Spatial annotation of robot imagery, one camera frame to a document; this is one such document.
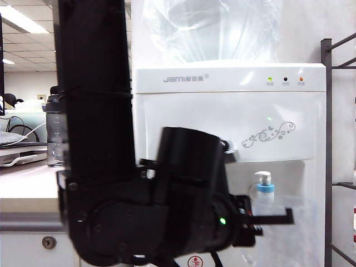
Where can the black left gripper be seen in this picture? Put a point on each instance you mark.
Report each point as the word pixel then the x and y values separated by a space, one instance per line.
pixel 242 211

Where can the blue collared white tap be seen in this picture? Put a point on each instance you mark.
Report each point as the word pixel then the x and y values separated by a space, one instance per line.
pixel 265 192

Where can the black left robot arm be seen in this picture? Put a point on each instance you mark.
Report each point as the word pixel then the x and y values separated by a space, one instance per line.
pixel 94 83

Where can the white water dispenser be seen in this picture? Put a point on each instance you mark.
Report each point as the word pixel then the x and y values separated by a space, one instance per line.
pixel 250 111

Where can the clear bagged water jug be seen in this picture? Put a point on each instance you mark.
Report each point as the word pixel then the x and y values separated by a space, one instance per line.
pixel 211 33

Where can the dark grey water bottle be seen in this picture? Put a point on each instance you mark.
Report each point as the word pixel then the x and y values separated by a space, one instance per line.
pixel 54 133

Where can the white desk cabinet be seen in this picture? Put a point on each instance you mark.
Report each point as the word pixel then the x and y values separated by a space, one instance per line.
pixel 27 205

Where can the frosted glass desk divider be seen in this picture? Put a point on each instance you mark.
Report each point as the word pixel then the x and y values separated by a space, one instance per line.
pixel 30 118

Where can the dark grey metal rack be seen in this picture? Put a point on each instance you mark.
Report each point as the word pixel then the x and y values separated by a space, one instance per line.
pixel 326 139

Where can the round metal drawer lock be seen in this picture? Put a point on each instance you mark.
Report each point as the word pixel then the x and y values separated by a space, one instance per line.
pixel 49 242

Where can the black office chair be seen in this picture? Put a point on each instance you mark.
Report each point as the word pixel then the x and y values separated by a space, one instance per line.
pixel 54 89

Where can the white plastic bag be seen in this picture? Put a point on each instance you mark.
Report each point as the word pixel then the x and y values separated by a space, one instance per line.
pixel 30 105

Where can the grey laptop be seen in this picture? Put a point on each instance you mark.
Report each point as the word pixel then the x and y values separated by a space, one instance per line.
pixel 8 137

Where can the small ceiling light panel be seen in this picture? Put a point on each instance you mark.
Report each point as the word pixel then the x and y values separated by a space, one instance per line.
pixel 8 61

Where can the black computer monitor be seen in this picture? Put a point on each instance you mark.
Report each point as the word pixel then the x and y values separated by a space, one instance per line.
pixel 1 55

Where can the long ceiling light panel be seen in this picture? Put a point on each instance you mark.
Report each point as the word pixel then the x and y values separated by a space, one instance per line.
pixel 19 19

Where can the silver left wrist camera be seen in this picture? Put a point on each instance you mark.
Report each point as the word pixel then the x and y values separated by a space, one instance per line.
pixel 230 147

